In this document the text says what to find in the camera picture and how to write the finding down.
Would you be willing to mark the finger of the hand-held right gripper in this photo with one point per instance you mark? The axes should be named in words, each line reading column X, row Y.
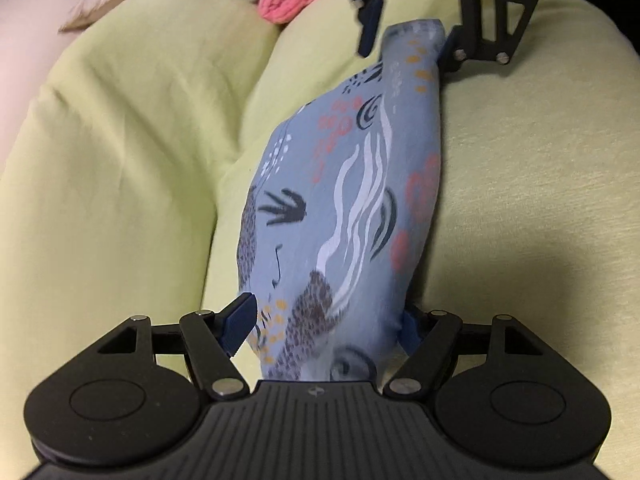
column 371, row 20
column 452, row 46

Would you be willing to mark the green sofa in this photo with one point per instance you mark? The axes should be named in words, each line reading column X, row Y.
column 125, row 185

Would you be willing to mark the blue patterned shorts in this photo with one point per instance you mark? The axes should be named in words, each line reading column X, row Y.
column 345, row 200

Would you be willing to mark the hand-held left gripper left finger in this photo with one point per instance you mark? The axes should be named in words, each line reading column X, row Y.
column 241, row 317

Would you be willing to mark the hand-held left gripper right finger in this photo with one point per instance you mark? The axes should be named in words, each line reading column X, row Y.
column 412, row 331

